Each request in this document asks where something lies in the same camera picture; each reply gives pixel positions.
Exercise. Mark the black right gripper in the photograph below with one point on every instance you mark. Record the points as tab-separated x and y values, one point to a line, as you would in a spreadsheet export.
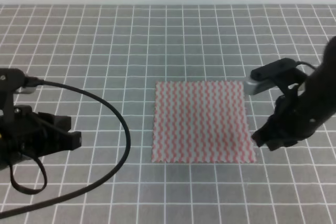
280	129

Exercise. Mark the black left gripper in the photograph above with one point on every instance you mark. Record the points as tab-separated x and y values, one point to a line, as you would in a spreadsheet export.
31	132

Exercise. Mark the pink white wavy towel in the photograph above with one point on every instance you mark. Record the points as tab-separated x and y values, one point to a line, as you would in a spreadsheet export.
201	122

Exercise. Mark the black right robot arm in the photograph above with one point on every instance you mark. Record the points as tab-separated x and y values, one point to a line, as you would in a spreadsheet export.
307	101

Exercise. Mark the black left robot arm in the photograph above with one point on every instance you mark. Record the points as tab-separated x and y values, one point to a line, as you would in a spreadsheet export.
33	135

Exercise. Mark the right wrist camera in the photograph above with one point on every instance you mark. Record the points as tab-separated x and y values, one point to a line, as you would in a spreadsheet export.
281	73

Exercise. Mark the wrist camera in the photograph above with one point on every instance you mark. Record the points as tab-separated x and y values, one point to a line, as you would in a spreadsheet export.
14	81
281	73

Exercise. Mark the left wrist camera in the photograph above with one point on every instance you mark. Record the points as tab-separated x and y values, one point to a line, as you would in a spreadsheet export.
14	81

